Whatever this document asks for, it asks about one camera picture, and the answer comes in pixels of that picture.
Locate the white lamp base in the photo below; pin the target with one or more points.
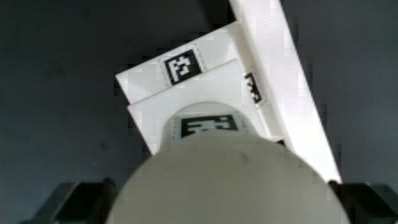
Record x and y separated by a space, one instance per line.
195 90

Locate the white lamp bulb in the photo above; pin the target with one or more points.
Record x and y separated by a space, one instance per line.
224 178

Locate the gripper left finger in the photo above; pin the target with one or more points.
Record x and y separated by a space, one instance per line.
78 204

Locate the white right fence wall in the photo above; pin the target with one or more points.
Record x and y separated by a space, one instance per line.
259 16

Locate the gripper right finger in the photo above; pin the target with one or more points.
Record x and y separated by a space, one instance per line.
370 202

